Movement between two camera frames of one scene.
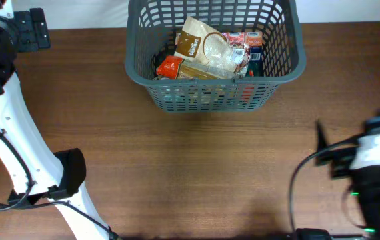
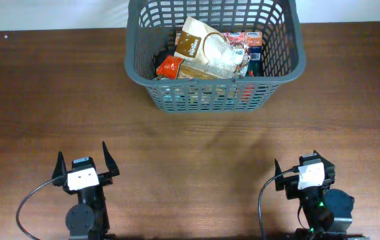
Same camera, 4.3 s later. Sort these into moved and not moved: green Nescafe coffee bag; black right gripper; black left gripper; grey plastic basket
Moved: black left gripper; black right gripper
Not moved: grey plastic basket; green Nescafe coffee bag
